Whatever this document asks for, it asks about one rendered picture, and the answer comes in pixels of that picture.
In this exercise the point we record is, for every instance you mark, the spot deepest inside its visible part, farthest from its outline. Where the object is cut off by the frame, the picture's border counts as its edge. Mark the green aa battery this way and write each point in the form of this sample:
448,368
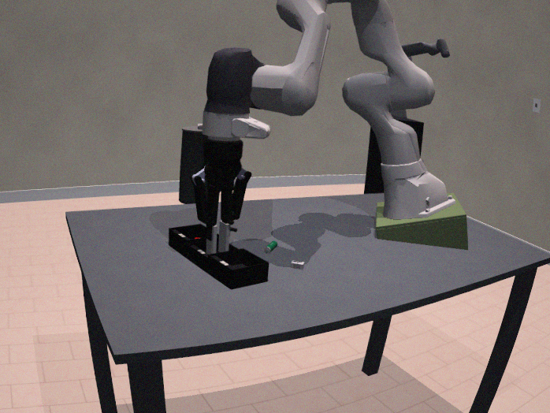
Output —
270,247

